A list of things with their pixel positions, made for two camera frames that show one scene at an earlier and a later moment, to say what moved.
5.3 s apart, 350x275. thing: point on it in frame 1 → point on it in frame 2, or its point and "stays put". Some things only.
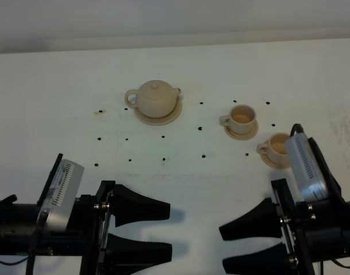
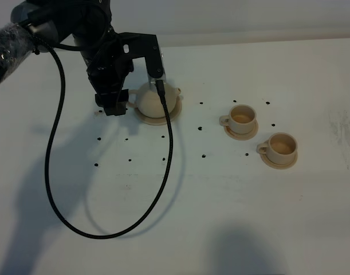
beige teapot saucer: (162, 120) stays put
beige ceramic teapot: (156, 99) stays put
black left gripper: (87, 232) → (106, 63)
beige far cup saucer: (242, 136) stays put
